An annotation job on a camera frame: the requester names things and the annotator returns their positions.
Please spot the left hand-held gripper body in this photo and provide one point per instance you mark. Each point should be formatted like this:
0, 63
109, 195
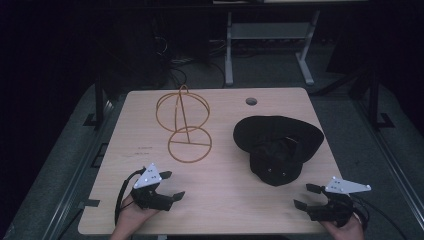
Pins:
148, 195

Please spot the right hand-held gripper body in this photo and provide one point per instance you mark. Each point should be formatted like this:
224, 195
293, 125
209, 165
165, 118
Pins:
336, 208

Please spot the person's right hand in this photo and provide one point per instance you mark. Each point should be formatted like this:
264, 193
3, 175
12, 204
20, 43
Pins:
348, 232

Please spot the person's left hand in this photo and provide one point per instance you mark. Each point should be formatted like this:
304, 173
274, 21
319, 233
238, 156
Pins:
131, 218

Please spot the dark tape strip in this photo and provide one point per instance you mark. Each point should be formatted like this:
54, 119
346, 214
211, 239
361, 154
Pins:
90, 202

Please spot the black bucket hat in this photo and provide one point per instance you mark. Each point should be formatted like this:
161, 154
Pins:
276, 133

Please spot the black metal stand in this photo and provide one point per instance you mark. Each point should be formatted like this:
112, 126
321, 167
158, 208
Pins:
374, 100
98, 100

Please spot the grey metal stand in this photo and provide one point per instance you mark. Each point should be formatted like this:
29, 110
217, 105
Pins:
266, 31

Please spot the aluminium floor rail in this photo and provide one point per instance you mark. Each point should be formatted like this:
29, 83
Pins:
71, 186
396, 170

